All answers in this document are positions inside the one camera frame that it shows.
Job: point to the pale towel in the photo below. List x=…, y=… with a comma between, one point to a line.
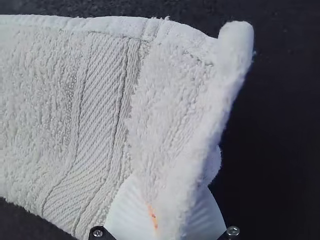
x=75, y=100

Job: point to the black mat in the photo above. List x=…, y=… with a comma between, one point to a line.
x=287, y=125

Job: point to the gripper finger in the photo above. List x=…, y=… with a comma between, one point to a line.
x=210, y=215
x=127, y=212

